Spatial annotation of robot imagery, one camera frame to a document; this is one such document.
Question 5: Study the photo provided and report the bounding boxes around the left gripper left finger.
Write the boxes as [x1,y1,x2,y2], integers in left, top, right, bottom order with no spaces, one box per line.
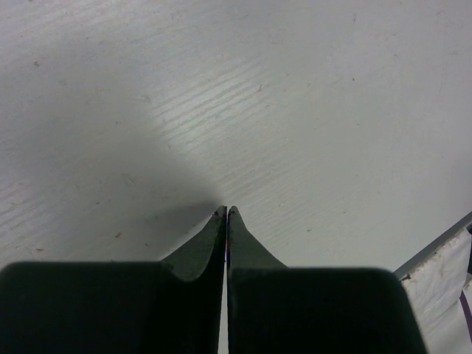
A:
[147,206,226,353]

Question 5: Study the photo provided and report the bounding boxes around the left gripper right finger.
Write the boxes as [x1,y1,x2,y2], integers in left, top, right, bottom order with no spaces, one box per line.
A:
[227,206,288,353]

